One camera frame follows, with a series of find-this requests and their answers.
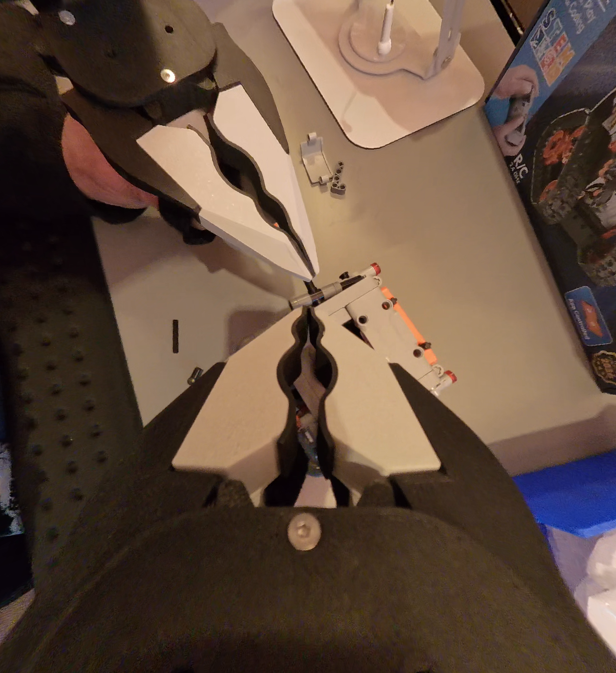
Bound person's left forearm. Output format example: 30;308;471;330
0;0;93;227

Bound person's left hand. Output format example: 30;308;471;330
61;111;163;209

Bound grey toy brick model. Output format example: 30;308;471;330
287;263;459;463

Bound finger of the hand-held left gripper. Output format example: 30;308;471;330
137;124;317;283
207;82;321;274

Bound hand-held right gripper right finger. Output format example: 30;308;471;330
313;314;443;495

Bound white lanyard badge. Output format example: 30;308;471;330
0;442;21;539

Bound blue plastic bin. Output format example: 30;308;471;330
513;442;616;539

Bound small grey toy part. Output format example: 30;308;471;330
301;132;332;186

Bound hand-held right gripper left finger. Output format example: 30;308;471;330
171;311;301;491

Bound robot kit box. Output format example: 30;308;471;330
484;0;616;397

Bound white stand base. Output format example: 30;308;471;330
272;0;485;150

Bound clear plastic bags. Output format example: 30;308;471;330
573;526;616;665

